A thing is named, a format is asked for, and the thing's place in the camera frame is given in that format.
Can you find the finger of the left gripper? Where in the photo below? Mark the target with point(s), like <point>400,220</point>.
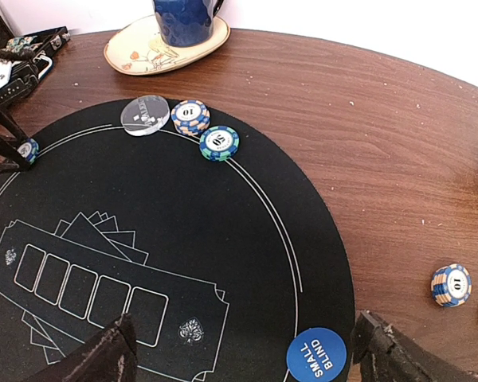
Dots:
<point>11,137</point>

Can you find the beige ceramic saucer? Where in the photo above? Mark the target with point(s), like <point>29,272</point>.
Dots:
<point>139,50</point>

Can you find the blue small blind button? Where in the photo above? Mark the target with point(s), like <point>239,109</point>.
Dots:
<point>317,354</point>

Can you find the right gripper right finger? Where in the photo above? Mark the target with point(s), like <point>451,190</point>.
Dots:
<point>384,353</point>

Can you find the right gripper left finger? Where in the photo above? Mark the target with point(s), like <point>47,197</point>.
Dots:
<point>110,355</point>

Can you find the blue chips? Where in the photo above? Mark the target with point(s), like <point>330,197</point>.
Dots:
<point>190,117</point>

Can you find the green chip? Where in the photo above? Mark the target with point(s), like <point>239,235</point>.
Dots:
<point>29,150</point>

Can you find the black poker set case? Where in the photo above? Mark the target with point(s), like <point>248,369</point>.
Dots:
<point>26,60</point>

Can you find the round black poker mat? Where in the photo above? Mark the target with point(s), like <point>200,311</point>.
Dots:
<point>220,264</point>

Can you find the blue white chip stack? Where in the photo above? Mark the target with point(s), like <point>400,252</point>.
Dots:
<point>451,286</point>

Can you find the dark blue mug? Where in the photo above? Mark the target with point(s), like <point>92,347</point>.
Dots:
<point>186,23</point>

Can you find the green chips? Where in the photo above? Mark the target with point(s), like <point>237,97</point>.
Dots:
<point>219,143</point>

